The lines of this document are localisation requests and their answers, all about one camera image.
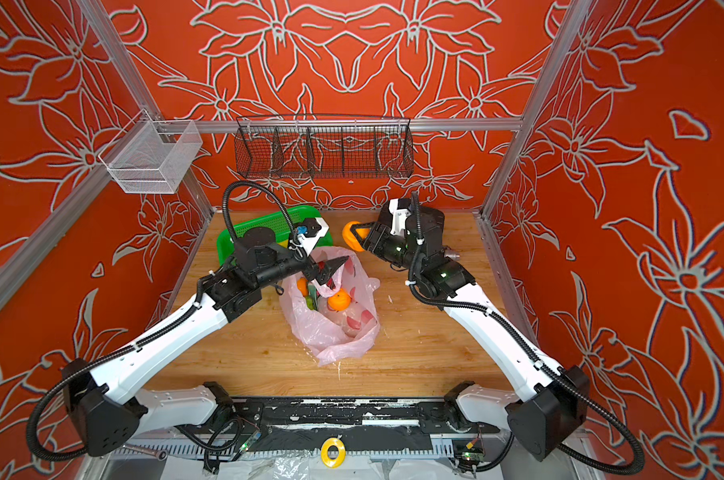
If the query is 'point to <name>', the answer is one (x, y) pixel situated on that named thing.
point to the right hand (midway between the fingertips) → (350, 231)
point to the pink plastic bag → (333, 320)
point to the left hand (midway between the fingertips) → (333, 237)
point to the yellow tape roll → (341, 456)
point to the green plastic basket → (281, 222)
